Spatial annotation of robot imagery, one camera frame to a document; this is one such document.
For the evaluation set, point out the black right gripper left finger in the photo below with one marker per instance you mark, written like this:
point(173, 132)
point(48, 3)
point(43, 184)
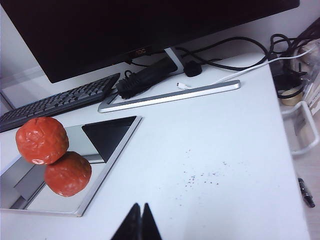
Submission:
point(130, 225)

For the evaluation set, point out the flat square mirror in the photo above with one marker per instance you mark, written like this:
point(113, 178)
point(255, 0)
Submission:
point(117, 147)

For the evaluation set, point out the black power adapter brick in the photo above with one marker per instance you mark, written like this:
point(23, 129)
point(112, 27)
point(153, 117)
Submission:
point(145, 77)

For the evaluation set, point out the white plastic frame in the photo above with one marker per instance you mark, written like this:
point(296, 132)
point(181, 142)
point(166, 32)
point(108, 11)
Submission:
point(310, 125)

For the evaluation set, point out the silver monitor stand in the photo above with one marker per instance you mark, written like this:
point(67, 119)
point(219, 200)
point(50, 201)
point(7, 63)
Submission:
point(175, 93)

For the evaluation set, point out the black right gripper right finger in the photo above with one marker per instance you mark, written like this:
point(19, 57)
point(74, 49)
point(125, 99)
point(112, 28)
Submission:
point(150, 225)

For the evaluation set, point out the black marker pen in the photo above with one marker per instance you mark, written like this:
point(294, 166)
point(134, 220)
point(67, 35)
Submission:
point(306, 192)

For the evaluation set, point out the black keyboard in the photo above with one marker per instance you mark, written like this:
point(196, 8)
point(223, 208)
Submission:
point(55, 102)

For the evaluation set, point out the orange fruit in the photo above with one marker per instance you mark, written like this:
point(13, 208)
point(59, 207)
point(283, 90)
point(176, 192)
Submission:
point(41, 140)

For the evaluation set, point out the black computer monitor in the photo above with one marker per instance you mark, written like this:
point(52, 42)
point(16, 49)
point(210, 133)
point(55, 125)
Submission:
point(130, 27)

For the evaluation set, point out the gold round cap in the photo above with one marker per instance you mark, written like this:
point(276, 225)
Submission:
point(291, 97)

